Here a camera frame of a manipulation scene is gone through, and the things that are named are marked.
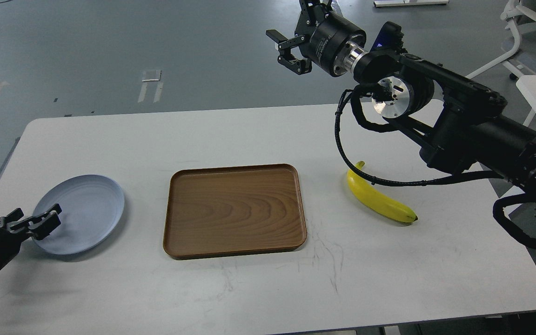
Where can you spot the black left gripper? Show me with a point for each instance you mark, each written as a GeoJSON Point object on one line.
{"type": "Point", "coordinates": [36, 227]}

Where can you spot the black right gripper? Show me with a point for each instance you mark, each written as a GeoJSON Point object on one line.
{"type": "Point", "coordinates": [329, 34]}

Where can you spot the light blue round plate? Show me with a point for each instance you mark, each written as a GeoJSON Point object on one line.
{"type": "Point", "coordinates": [91, 207]}

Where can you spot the yellow banana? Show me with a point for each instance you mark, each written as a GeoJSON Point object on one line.
{"type": "Point", "coordinates": [370, 197]}

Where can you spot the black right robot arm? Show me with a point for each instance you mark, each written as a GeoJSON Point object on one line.
{"type": "Point", "coordinates": [458, 123]}

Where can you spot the brown wooden tray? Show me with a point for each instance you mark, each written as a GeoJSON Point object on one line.
{"type": "Point", "coordinates": [234, 211]}

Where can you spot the white office chair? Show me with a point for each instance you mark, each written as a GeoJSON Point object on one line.
{"type": "Point", "coordinates": [519, 49]}

